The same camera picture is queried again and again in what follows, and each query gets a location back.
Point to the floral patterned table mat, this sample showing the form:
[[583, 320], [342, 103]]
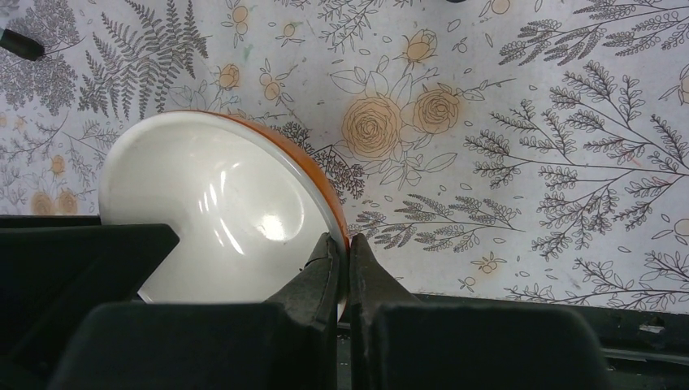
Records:
[[529, 150]]

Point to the light blue perforated music stand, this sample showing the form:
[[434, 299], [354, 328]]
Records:
[[20, 45]]

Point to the orange white bowl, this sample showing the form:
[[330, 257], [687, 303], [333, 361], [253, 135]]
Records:
[[247, 203]]

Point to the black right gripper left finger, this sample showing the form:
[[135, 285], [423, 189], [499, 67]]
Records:
[[287, 341]]

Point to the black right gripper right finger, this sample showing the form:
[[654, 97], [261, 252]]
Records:
[[400, 342]]

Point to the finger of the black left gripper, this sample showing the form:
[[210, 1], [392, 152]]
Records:
[[54, 271]]

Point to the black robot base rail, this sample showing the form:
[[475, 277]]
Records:
[[638, 346]]

